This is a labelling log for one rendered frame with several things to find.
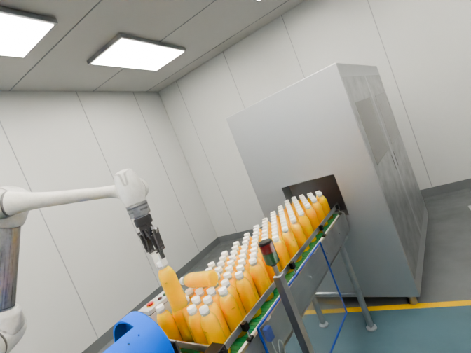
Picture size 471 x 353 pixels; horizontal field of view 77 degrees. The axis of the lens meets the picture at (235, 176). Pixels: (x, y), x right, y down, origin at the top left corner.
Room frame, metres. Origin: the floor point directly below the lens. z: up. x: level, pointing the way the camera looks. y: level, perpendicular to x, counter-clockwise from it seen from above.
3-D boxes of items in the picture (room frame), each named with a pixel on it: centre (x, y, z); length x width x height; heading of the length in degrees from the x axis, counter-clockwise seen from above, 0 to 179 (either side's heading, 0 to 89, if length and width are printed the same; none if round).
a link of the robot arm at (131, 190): (1.28, 0.44, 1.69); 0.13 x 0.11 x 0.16; 8
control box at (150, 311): (1.50, 0.61, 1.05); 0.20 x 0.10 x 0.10; 142
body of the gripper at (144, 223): (1.27, 0.44, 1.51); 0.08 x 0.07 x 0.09; 51
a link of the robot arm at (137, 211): (1.27, 0.44, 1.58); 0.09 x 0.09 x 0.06
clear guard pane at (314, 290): (1.49, -0.10, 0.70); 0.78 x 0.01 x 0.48; 142
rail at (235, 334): (1.73, -0.20, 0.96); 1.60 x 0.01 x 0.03; 142
